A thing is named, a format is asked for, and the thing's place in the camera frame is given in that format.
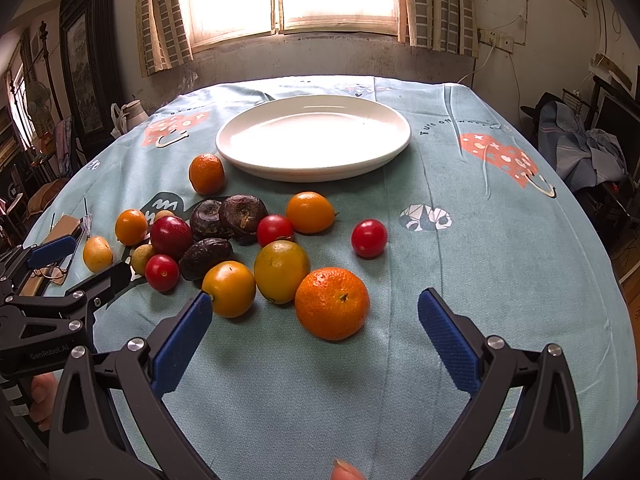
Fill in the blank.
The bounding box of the small green yellow fruit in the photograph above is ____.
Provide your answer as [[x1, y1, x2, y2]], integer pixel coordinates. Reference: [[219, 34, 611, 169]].
[[130, 244, 154, 276]]

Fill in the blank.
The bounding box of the red cherry tomato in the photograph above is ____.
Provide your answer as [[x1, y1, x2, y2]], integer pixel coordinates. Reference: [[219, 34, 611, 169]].
[[352, 219, 388, 259], [256, 214, 295, 247], [144, 255, 180, 292]]

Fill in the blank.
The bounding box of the small orange tomato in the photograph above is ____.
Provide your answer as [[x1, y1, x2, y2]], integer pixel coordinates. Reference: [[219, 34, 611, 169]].
[[114, 209, 149, 246]]

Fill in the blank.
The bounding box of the dark water chestnut front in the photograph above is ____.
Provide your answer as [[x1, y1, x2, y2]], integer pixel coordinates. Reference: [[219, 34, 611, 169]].
[[179, 237, 232, 281]]

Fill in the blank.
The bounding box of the yellow orange tomato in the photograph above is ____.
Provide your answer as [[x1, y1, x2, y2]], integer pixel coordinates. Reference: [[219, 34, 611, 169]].
[[202, 260, 256, 318]]

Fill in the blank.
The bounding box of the small orange mandarin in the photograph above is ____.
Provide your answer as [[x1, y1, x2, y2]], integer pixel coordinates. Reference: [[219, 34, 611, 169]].
[[188, 153, 226, 196]]

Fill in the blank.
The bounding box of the yellow green citrus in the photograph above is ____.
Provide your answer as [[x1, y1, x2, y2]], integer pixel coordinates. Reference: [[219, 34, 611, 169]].
[[254, 240, 310, 304]]

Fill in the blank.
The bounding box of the large orange mandarin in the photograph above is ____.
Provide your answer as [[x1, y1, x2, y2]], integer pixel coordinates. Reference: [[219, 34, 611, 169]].
[[294, 266, 370, 341]]

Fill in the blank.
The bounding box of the tiny tan fruit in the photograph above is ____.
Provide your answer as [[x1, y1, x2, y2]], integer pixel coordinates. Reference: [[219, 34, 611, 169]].
[[153, 209, 175, 223]]

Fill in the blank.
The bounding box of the left hand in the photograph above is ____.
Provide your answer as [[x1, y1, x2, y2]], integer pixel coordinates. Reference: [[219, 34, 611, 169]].
[[29, 373, 58, 431]]

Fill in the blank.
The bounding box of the right hand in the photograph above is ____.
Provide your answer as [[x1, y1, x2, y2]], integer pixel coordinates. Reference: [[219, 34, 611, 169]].
[[330, 460, 366, 480]]

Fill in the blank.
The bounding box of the brown cardboard piece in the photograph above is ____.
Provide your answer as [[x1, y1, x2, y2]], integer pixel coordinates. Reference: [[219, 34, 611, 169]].
[[20, 214, 82, 297]]

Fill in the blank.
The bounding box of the white kettle jug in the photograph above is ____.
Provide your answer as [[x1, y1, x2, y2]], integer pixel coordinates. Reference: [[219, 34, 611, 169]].
[[111, 100, 149, 139]]

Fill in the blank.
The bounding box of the dark framed picture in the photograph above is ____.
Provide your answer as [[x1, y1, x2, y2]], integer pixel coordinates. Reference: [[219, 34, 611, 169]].
[[60, 0, 124, 157]]

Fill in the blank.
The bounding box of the light blue patterned tablecloth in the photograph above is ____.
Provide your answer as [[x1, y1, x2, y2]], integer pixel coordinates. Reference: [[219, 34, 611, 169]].
[[26, 76, 637, 479]]

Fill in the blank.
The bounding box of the left checked curtain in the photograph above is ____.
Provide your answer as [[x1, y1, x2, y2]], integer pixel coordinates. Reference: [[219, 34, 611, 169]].
[[136, 0, 193, 77]]

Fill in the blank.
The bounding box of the checked curtain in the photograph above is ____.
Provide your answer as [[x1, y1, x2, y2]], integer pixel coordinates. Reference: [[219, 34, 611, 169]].
[[136, 0, 193, 77], [398, 0, 478, 58]]

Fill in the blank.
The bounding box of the white oval plate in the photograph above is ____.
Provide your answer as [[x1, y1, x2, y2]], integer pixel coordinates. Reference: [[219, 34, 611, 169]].
[[216, 96, 411, 182]]

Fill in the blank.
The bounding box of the pile of blue clothes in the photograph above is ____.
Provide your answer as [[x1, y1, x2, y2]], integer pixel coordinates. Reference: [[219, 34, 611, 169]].
[[537, 101, 627, 192]]

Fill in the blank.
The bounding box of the black monitor screen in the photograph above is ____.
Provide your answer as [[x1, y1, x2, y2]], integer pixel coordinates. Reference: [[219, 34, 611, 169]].
[[592, 76, 639, 176]]

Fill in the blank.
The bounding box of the right checked curtain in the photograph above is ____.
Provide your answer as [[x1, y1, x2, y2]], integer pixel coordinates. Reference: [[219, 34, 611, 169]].
[[398, 0, 478, 58]]

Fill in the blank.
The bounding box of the wall power socket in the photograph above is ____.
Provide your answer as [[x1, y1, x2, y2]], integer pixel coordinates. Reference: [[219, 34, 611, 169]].
[[478, 28, 514, 53]]

